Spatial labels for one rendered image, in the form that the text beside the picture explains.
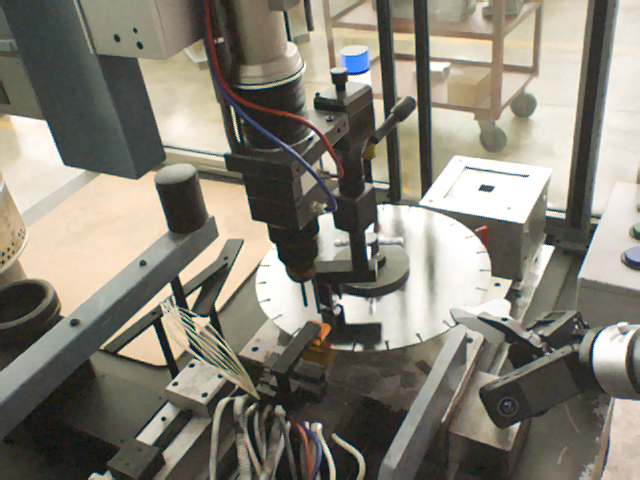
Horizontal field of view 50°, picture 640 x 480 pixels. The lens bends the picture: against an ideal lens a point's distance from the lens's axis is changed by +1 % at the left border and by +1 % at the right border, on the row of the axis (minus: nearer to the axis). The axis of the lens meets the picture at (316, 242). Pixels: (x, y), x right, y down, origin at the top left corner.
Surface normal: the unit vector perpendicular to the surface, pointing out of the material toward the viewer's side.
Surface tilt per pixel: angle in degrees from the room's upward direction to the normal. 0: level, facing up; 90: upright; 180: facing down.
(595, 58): 90
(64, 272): 0
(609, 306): 90
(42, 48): 90
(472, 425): 0
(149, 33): 90
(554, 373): 60
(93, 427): 0
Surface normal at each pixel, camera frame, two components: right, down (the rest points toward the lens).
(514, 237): -0.48, 0.55
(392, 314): -0.13, -0.81
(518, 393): 0.00, 0.08
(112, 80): 0.86, 0.19
